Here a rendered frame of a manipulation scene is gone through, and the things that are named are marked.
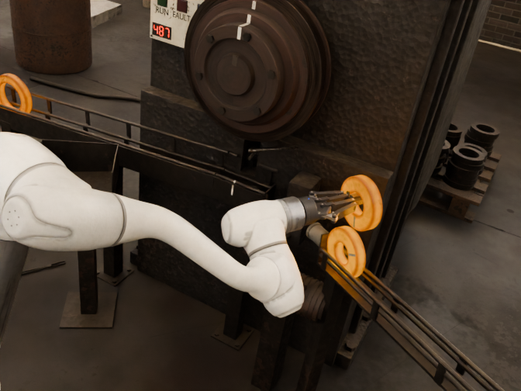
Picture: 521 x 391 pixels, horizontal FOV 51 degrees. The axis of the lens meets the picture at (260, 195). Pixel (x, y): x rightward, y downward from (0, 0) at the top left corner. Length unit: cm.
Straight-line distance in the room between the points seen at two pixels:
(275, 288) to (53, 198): 57
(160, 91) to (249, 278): 105
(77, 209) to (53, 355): 135
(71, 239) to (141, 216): 15
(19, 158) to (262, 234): 58
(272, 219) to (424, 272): 165
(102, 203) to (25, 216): 13
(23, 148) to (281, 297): 64
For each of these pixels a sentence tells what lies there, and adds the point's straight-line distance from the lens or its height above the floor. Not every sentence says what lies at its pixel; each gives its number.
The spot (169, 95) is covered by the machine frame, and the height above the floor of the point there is 87.
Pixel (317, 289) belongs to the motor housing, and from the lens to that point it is 176.
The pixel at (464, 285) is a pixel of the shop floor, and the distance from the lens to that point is 292.
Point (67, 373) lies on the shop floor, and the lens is 218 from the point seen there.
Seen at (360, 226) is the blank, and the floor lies 83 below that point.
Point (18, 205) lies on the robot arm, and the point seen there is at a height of 116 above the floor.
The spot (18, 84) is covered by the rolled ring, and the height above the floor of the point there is 75.
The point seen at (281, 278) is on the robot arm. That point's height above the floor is 85.
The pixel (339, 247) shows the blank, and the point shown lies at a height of 70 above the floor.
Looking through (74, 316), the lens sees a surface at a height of 1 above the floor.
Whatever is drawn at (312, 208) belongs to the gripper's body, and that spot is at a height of 91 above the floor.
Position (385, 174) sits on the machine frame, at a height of 87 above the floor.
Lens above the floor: 167
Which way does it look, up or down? 32 degrees down
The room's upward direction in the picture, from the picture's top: 9 degrees clockwise
